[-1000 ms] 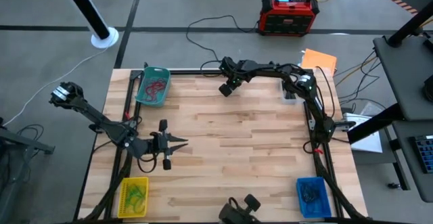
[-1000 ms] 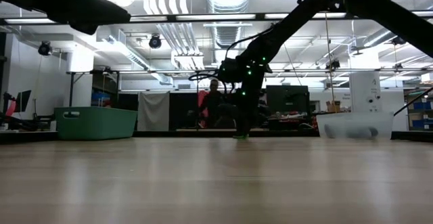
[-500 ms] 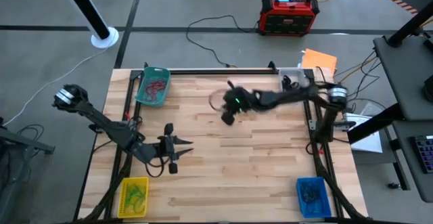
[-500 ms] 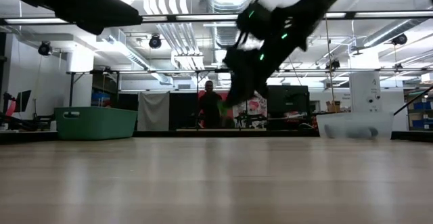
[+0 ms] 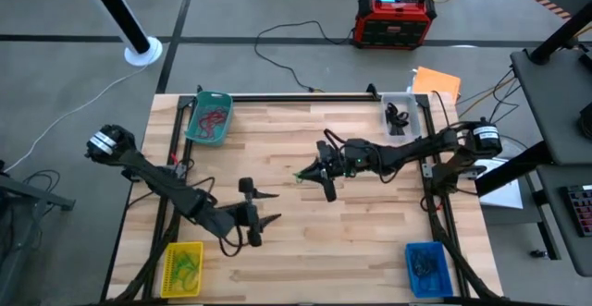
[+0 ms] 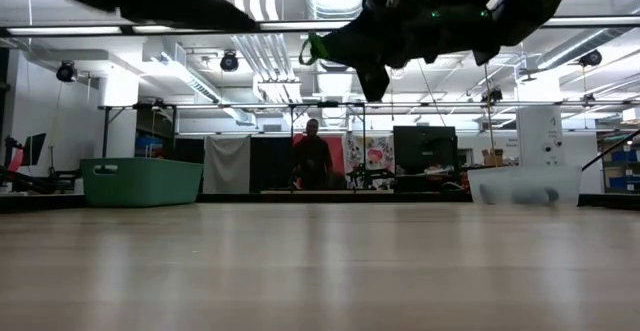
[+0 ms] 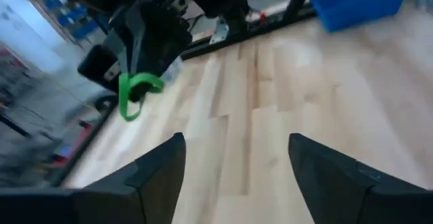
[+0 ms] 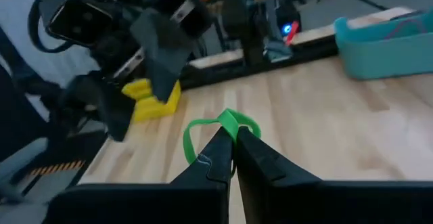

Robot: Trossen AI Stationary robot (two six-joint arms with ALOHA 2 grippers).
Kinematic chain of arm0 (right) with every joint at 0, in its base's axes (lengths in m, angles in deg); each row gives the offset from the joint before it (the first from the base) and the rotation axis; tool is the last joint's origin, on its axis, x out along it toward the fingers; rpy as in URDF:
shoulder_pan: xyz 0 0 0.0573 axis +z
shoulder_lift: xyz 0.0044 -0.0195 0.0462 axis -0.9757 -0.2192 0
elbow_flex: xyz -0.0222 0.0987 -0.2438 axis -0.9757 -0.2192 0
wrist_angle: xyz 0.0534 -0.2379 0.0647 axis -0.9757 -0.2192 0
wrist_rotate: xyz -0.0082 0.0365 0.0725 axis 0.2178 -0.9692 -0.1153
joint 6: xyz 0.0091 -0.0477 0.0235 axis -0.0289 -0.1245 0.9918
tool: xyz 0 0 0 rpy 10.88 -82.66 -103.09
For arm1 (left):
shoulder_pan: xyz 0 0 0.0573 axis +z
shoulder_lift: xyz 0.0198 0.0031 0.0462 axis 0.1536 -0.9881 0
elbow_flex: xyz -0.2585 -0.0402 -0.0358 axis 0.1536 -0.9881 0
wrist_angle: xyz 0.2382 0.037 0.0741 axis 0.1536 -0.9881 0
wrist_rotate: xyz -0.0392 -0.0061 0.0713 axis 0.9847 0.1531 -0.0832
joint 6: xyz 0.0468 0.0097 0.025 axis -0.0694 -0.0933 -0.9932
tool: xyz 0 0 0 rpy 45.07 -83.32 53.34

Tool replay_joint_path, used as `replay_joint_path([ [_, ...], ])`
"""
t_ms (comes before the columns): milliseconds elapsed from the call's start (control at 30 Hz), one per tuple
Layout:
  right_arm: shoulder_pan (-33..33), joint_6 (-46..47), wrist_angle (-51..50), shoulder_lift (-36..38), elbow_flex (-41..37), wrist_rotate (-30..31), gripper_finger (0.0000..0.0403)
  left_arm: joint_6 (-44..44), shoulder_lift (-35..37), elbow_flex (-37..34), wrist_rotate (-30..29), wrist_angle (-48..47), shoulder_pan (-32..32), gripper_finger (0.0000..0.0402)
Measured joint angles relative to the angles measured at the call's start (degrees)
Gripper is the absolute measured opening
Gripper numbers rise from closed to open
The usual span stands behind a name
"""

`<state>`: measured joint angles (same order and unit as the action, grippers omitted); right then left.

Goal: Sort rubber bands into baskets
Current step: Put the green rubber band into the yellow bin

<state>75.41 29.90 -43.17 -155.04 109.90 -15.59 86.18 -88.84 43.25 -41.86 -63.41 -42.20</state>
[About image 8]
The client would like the green rubber band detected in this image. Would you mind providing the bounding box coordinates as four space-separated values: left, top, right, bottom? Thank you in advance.
182 108 262 178

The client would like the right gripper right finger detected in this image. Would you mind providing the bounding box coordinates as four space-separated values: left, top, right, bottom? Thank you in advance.
233 126 433 224

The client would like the yellow plastic basket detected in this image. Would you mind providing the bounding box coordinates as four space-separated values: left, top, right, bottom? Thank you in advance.
120 77 183 123

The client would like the teal plastic basket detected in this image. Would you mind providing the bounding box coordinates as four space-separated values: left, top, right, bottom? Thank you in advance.
334 7 433 81

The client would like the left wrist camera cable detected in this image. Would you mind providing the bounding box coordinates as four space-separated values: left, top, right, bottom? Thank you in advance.
28 0 74 55

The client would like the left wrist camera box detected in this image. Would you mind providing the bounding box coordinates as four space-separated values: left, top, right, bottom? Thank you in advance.
46 0 115 48

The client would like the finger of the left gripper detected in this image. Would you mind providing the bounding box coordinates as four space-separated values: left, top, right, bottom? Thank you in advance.
148 12 204 104
129 14 160 98

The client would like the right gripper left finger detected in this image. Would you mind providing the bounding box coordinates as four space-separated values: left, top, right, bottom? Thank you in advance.
42 126 234 224

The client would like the thin red rubber band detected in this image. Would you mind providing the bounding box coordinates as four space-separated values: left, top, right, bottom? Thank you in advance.
384 18 428 39

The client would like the grey metal stand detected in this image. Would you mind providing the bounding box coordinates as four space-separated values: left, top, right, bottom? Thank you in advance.
0 136 49 203

